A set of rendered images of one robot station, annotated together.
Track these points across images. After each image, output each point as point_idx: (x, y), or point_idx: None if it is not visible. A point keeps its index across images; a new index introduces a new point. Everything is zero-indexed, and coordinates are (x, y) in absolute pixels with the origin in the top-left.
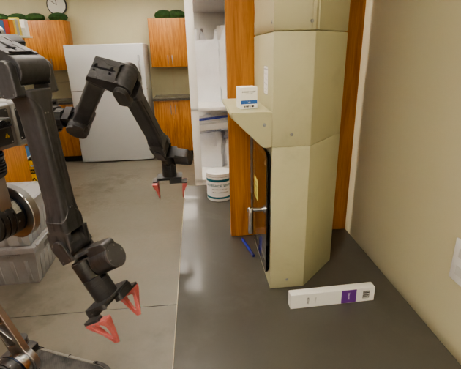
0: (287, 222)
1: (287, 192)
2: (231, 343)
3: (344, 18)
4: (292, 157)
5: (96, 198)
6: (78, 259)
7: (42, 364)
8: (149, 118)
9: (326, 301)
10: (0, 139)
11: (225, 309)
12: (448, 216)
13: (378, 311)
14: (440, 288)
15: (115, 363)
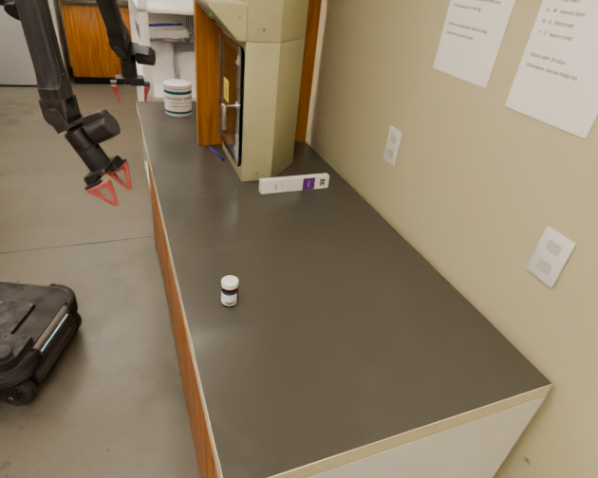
0: (258, 118)
1: (259, 87)
2: (214, 215)
3: None
4: (264, 53)
5: None
6: (71, 130)
7: None
8: (113, 3)
9: (290, 187)
10: None
11: (204, 195)
12: (386, 110)
13: (331, 193)
14: (377, 171)
15: None
